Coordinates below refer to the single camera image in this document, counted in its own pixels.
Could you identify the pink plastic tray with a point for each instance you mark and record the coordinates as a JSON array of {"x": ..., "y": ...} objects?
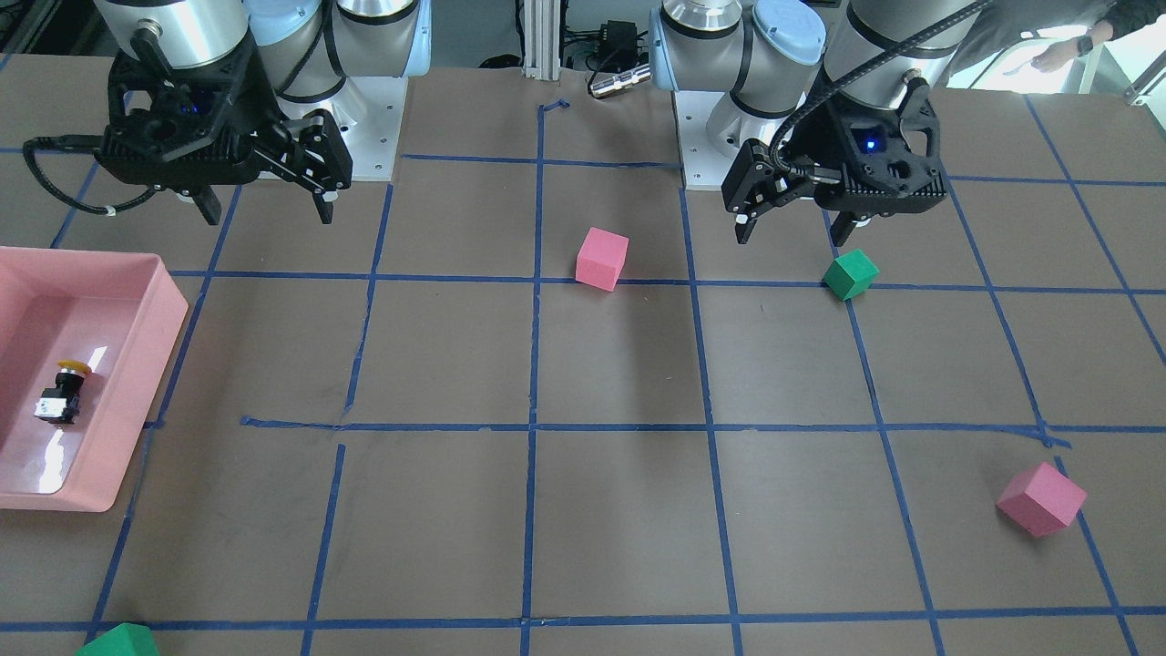
[{"x": 86, "y": 338}]

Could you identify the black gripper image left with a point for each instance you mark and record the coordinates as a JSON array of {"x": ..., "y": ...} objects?
[{"x": 258, "y": 107}]

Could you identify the green foam cube bottom edge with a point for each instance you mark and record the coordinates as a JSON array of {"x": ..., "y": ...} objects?
[{"x": 126, "y": 639}]

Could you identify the yellow push button switch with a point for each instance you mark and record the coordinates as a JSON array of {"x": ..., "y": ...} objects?
[{"x": 59, "y": 405}]

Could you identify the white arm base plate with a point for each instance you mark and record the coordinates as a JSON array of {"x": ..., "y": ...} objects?
[
  {"x": 369, "y": 111},
  {"x": 706, "y": 137}
]

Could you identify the pink foam cube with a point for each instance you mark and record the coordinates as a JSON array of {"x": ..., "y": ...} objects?
[
  {"x": 1042, "y": 500},
  {"x": 601, "y": 259}
]

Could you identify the black cable image left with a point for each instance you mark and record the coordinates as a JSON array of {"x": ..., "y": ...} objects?
[{"x": 73, "y": 143}]

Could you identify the black power adapter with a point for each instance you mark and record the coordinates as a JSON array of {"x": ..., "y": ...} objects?
[{"x": 617, "y": 42}]

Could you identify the pink foam cube centre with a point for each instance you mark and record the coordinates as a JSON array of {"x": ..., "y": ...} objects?
[{"x": 601, "y": 259}]

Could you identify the aluminium profile post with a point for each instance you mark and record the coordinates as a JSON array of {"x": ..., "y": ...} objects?
[{"x": 541, "y": 21}]

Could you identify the person's hand with watch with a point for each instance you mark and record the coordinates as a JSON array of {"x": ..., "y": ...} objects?
[{"x": 1056, "y": 56}]

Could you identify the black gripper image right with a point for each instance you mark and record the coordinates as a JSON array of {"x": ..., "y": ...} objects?
[{"x": 817, "y": 146}]

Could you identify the black braided cable image right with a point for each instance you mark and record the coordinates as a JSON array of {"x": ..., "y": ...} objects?
[{"x": 877, "y": 44}]

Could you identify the silver cylindrical connector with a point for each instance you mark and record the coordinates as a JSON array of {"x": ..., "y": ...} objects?
[{"x": 621, "y": 82}]

